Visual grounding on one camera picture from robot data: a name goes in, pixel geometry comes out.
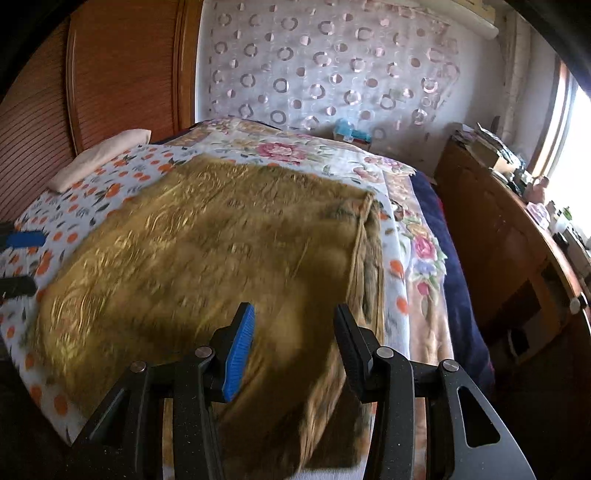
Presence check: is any floral quilt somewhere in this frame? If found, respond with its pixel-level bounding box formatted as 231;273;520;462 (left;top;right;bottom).
173;117;457;367

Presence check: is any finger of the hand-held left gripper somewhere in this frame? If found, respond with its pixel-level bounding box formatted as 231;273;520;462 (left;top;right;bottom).
0;275;39;302
0;223;47;250

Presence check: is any wooden desk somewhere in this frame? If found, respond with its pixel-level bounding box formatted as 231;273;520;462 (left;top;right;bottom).
433;121;591;418

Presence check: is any pile of papers and books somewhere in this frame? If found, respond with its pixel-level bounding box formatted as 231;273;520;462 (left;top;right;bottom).
451;121;528;182

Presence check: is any pink item on desk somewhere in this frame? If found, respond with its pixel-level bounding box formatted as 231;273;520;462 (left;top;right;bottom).
525;175;553;219

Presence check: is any navy blue blanket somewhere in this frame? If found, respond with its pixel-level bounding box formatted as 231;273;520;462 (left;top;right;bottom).
410;172;498;395

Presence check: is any teal box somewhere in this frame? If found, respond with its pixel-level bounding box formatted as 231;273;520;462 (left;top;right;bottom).
333;118;373;147

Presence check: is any white curtain with circles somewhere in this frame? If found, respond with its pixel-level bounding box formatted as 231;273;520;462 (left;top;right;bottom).
195;0;504;154

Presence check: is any gold patterned garment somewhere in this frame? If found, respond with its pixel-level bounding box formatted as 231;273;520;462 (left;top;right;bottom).
34;156;387;476

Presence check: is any wooden wardrobe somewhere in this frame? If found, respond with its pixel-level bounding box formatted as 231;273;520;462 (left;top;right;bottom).
0;0;205;224

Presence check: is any beige pillow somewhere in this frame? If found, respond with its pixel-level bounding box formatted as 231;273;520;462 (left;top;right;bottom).
47;128;153;193

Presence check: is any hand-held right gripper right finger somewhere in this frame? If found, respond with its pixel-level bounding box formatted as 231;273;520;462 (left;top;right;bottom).
332;304;536;480

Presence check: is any white orange-print bed sheet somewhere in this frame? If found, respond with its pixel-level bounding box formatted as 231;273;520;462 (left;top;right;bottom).
0;141;413;480

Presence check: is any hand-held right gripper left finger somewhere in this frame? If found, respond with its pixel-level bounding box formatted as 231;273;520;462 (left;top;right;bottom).
69;302;257;480

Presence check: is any window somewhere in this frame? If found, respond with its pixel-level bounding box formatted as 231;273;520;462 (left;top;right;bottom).
525;58;591;234

